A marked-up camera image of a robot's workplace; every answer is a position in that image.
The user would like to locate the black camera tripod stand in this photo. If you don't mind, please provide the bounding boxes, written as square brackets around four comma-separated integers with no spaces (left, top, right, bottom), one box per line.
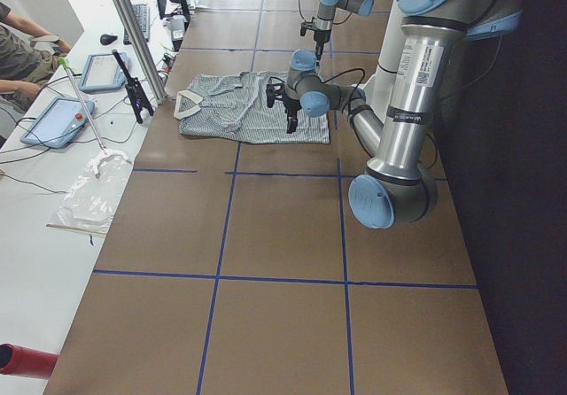
[112,50,154,124]

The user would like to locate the seated person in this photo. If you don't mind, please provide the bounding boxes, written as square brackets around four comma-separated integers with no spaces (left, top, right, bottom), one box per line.
[1,3,59,112]

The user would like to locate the blue teach pendant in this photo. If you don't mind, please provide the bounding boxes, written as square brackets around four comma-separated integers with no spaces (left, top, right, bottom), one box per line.
[78,53,126,94]
[20,97,88,149]

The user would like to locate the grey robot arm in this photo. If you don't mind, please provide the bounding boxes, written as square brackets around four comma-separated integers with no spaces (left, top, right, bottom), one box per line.
[266,0,522,228]
[300,0,374,61]

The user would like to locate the black computer mouse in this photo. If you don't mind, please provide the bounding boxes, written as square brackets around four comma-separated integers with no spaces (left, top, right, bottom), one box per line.
[99,34,118,46]

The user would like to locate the near blue teach pendant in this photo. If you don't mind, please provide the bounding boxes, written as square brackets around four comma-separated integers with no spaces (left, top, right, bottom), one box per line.
[20,97,88,149]

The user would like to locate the thin wooden stick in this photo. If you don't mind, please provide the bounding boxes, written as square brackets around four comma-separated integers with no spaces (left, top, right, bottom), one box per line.
[45,223,107,236]

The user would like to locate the white grabber stick green tip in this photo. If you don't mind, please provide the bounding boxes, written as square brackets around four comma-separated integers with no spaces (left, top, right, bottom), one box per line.
[58,56,129,178]

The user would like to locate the clear plastic bag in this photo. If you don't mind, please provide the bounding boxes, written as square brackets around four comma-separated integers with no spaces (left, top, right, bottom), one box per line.
[48,157,133,232]

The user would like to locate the red cylinder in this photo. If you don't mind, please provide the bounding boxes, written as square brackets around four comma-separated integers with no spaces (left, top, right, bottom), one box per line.
[1,344,58,379]

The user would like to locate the black keyboard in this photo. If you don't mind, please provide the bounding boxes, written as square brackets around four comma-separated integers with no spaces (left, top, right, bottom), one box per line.
[132,4,151,41]

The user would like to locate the aluminium frame post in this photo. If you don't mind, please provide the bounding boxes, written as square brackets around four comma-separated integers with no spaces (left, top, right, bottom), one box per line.
[113,0,167,105]

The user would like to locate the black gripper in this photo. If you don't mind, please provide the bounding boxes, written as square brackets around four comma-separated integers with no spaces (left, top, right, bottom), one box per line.
[266,82,302,134]
[300,21,330,58]

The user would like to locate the far blue teach pendant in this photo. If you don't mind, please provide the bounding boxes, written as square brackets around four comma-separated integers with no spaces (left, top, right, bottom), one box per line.
[78,53,126,94]

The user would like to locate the navy white striped polo shirt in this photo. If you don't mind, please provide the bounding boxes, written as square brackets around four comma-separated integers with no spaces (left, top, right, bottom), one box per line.
[179,71,330,144]

